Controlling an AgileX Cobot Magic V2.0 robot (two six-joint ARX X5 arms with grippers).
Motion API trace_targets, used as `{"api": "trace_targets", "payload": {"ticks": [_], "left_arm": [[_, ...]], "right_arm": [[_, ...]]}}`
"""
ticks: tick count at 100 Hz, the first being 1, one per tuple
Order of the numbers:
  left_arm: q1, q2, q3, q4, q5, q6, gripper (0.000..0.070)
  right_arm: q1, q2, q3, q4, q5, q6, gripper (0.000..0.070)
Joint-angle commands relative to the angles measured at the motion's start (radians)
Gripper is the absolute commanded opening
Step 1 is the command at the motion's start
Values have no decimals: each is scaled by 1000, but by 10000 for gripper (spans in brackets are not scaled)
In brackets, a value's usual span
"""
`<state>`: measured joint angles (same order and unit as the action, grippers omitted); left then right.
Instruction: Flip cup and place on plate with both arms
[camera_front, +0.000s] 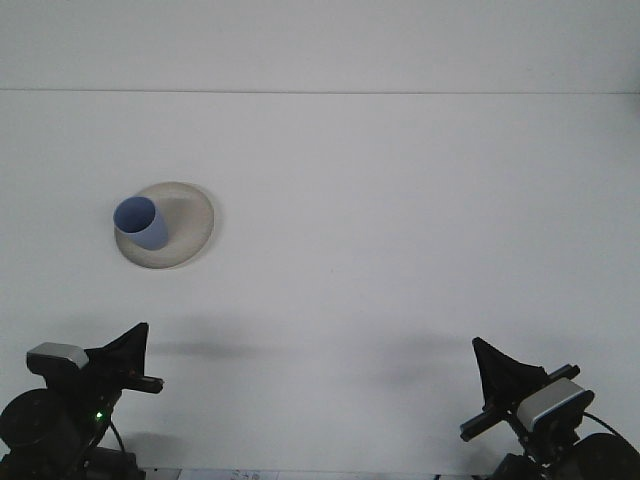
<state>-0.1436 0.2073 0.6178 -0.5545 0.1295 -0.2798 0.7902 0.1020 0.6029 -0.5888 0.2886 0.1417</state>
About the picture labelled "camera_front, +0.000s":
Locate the pale round plate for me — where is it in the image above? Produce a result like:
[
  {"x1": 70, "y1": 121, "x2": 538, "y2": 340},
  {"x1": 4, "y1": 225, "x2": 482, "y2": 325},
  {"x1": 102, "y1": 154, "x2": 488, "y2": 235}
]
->
[{"x1": 115, "y1": 180, "x2": 222, "y2": 271}]

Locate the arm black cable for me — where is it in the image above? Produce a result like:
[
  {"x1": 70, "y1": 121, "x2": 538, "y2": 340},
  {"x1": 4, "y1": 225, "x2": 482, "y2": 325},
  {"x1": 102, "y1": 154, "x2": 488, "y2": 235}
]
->
[
  {"x1": 581, "y1": 410, "x2": 627, "y2": 437},
  {"x1": 106, "y1": 418, "x2": 127, "y2": 454}
]

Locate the pale blue cup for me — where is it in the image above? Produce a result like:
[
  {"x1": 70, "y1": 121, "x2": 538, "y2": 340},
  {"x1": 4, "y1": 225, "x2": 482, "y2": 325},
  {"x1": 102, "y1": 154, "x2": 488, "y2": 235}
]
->
[{"x1": 112, "y1": 195, "x2": 170, "y2": 252}]

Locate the grey camera box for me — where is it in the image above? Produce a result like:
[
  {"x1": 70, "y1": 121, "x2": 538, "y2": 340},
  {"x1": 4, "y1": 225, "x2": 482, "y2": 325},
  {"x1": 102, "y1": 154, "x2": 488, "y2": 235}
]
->
[
  {"x1": 25, "y1": 341, "x2": 91, "y2": 375},
  {"x1": 516, "y1": 377, "x2": 596, "y2": 432}
]

